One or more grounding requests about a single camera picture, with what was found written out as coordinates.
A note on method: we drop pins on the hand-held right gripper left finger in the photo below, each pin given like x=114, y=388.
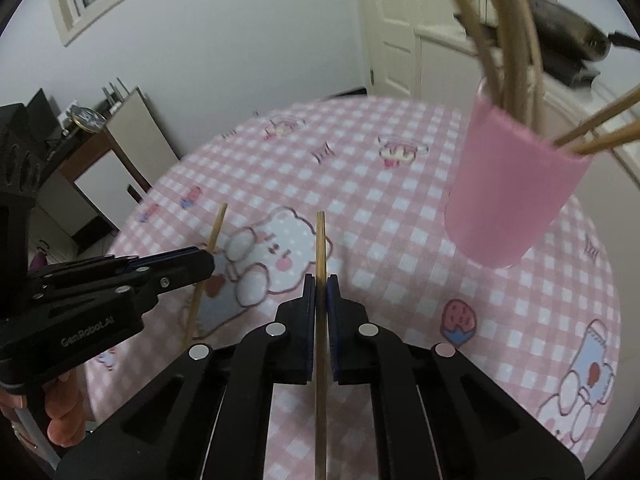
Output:
x=300, y=340

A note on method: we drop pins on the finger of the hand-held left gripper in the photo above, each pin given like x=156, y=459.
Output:
x=180, y=275
x=120, y=262

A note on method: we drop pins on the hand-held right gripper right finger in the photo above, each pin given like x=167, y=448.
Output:
x=336, y=340

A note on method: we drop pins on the pink cup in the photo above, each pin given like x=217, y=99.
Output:
x=505, y=195

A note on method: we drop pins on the person's left hand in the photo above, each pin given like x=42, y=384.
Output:
x=65, y=410

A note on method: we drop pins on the brown and white side cabinet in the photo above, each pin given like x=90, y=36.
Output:
x=110, y=180

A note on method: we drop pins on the black monitor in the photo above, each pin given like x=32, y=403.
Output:
x=42, y=115

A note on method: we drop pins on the white door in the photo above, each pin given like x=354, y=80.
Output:
x=395, y=25

